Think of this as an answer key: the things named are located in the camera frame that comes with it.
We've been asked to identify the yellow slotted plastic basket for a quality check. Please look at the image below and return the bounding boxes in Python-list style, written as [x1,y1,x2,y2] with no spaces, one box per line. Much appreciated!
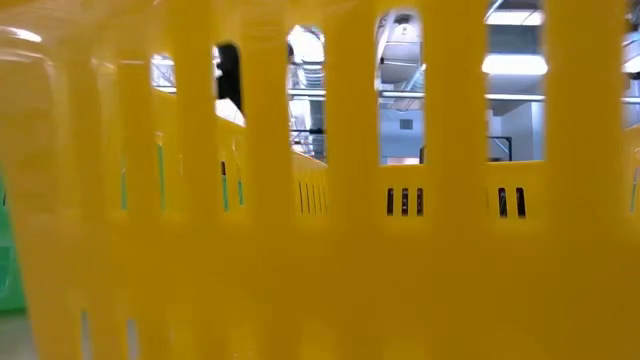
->
[0,0,640,360]

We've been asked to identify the white ceiling light panel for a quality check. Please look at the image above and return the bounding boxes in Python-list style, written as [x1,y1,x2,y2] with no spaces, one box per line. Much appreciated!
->
[484,9,545,26]
[482,53,549,76]

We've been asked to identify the black metal background frame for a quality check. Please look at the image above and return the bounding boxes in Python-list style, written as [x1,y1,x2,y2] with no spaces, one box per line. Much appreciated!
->
[487,135,514,162]

